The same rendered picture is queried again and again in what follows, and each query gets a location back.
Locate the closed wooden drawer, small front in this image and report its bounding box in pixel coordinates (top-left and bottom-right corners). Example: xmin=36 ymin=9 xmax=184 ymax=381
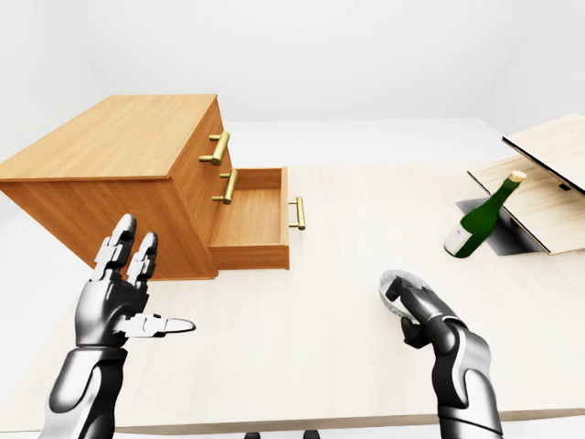
xmin=191 ymin=155 xmax=239 ymax=232

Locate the pale wooden wine rack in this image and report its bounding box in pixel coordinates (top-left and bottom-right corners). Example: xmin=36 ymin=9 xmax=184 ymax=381
xmin=454 ymin=112 xmax=585 ymax=257

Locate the open wooden drawer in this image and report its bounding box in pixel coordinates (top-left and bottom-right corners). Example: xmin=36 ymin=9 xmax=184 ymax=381
xmin=207 ymin=166 xmax=292 ymax=272

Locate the closed wooden drawer, large front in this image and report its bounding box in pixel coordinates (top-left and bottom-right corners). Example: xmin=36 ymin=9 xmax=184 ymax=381
xmin=172 ymin=101 xmax=233 ymax=184

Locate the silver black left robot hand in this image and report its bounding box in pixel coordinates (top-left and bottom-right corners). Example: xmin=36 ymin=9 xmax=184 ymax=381
xmin=74 ymin=213 xmax=197 ymax=349

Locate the brass drawer handle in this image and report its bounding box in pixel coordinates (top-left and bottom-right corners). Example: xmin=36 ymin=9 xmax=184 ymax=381
xmin=210 ymin=168 xmax=239 ymax=205
xmin=197 ymin=131 xmax=231 ymax=166
xmin=286 ymin=196 xmax=306 ymax=231

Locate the green wine bottle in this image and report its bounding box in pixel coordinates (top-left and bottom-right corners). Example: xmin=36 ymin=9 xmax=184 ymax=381
xmin=441 ymin=169 xmax=527 ymax=259

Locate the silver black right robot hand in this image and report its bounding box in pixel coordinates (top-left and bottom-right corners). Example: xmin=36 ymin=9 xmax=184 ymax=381
xmin=386 ymin=278 xmax=463 ymax=349

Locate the wooden cabinet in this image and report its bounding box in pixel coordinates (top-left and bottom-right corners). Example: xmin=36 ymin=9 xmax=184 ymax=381
xmin=0 ymin=93 xmax=292 ymax=282

